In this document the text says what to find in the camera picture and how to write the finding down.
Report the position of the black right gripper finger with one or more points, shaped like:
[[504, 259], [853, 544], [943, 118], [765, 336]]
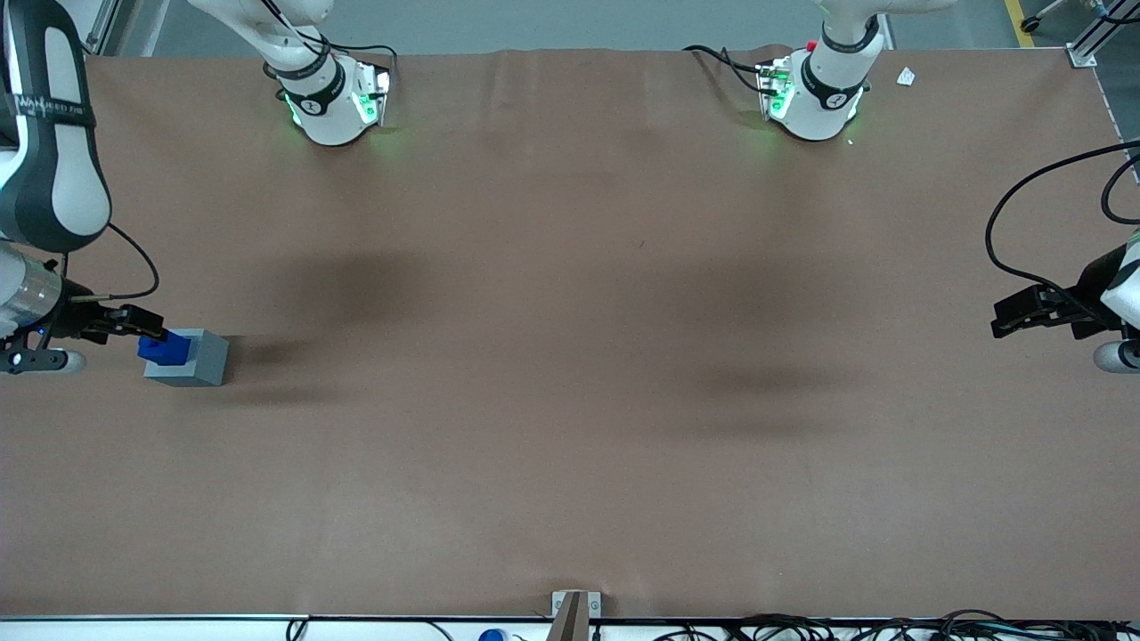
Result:
[[147, 334], [138, 317]]

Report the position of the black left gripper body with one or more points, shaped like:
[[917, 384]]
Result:
[[1086, 297]]

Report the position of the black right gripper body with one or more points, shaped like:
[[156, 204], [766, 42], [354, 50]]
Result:
[[78, 318]]

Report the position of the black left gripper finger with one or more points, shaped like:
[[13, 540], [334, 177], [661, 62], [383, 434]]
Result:
[[1024, 326], [1029, 301]]

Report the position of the blue plastic part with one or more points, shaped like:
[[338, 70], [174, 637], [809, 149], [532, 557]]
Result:
[[169, 352]]

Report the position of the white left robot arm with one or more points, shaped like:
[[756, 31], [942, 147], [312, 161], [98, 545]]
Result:
[[824, 111]]

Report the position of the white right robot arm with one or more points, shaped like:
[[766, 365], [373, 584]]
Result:
[[53, 196]]

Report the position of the gray square base block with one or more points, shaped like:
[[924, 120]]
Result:
[[205, 365]]

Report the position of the small white paper scrap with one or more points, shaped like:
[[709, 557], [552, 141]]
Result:
[[906, 77]]

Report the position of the black caster wheel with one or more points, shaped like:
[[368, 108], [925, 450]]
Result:
[[1031, 23]]

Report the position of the brown table cover sheet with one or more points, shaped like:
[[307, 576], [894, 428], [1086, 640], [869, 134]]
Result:
[[570, 374]]

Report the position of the blue round cap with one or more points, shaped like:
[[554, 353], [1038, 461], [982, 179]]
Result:
[[492, 636]]

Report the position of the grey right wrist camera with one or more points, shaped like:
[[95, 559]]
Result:
[[44, 361]]

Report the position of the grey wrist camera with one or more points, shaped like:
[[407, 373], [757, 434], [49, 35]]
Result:
[[1113, 357], [44, 361]]

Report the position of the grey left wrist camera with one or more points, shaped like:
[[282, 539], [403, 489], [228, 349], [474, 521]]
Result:
[[1113, 357]]

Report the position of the aluminium frame profile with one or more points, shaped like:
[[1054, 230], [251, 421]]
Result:
[[1088, 44], [102, 27]]

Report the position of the small metal bracket plate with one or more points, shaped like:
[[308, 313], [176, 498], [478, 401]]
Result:
[[557, 598]]

